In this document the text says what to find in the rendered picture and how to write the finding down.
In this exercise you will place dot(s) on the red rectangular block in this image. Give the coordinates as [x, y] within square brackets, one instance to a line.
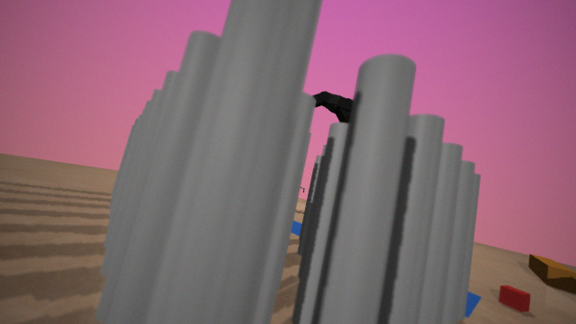
[514, 298]

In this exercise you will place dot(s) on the orange-brown rectangular block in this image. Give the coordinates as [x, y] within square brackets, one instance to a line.
[553, 274]

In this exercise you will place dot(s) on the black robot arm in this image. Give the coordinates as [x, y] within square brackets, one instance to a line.
[337, 104]

